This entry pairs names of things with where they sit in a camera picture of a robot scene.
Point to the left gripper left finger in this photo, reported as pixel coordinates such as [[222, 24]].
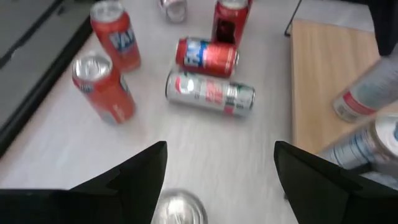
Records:
[[133, 186]]

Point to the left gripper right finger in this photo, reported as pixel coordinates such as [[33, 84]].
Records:
[[317, 193]]

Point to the silver Diet Coke can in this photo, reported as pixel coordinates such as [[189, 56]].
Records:
[[178, 211], [175, 11]]

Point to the blue silver Red Bull can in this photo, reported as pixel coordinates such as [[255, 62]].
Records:
[[363, 146]]

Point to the white Celsius can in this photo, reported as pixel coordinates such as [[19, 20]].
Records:
[[367, 90], [211, 95]]

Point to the dark red soda can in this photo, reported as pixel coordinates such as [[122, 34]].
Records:
[[231, 21]]

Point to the wooden shelf with black frame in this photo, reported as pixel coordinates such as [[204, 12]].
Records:
[[323, 77]]

